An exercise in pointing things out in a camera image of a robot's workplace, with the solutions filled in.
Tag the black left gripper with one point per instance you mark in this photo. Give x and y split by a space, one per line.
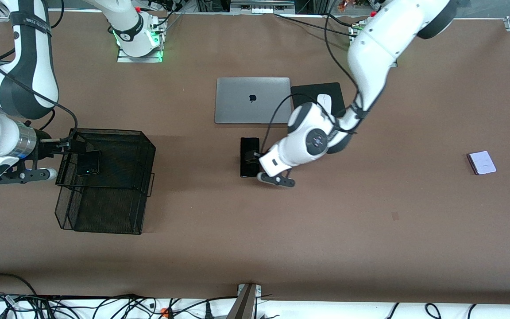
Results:
252 156

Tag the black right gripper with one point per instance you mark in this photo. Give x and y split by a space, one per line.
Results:
44 147

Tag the black slab smartphone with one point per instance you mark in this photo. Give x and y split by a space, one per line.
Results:
248 144

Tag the dark flip phone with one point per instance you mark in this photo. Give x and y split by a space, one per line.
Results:
89 163

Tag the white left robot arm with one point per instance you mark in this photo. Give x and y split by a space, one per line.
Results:
379 44

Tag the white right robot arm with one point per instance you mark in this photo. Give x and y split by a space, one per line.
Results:
33 66

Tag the silver laptop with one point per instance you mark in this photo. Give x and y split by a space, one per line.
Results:
233 102

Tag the black mesh two-tier organizer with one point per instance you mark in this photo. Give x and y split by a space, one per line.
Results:
104 212

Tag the black mouse pad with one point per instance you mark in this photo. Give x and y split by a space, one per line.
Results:
306 91

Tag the white computer mouse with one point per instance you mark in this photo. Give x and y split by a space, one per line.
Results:
323 101

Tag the white power strip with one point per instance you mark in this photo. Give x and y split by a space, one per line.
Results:
261 9

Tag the orange connector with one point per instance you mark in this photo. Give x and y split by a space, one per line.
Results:
164 312

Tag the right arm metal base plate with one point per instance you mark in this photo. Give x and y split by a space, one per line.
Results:
124 59

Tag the aluminium camera post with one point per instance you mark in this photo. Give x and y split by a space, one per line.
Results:
244 305

